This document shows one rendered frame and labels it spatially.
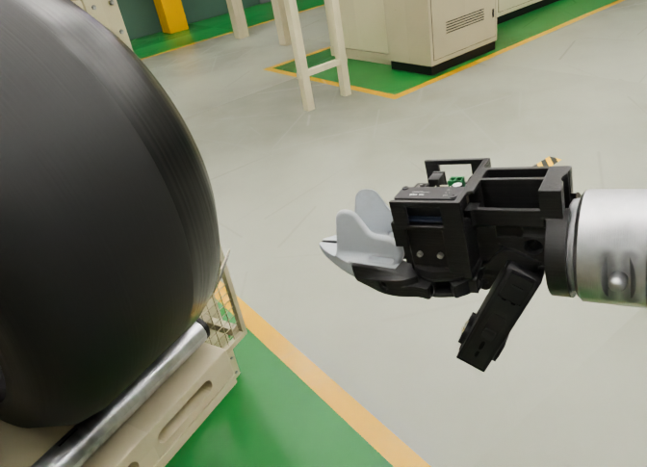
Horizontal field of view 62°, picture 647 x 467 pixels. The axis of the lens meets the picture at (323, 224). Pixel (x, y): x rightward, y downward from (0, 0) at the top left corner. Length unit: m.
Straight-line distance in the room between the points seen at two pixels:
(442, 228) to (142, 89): 0.40
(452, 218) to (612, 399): 1.66
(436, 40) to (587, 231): 4.71
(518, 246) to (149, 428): 0.62
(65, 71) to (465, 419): 1.58
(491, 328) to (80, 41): 0.50
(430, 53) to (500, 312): 4.65
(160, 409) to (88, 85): 0.49
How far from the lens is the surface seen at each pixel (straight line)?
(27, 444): 1.05
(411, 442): 1.84
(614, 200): 0.38
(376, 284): 0.43
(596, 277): 0.37
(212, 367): 0.92
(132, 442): 0.87
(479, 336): 0.44
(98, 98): 0.62
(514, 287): 0.40
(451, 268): 0.40
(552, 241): 0.37
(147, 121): 0.63
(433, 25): 5.00
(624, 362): 2.12
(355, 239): 0.44
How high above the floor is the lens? 1.47
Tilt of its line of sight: 30 degrees down
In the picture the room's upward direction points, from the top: 11 degrees counter-clockwise
